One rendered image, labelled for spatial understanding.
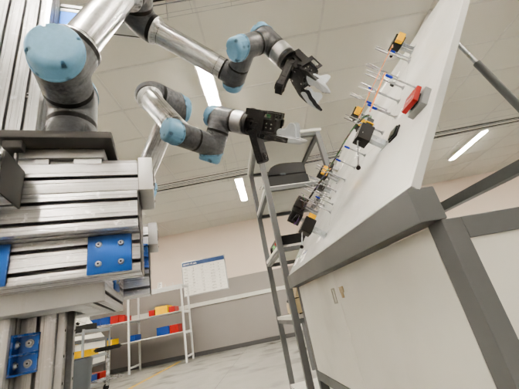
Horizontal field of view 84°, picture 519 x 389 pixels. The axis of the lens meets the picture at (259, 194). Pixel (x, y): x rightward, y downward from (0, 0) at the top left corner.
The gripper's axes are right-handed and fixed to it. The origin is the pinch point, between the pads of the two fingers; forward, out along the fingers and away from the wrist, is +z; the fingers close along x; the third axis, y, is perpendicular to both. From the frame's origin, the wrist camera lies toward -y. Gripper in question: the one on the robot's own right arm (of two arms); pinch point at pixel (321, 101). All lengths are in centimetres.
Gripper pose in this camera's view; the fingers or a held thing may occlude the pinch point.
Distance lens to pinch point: 97.8
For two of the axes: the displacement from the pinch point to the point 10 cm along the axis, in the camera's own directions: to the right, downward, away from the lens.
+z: 6.3, 7.4, -2.3
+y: 7.7, -5.6, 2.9
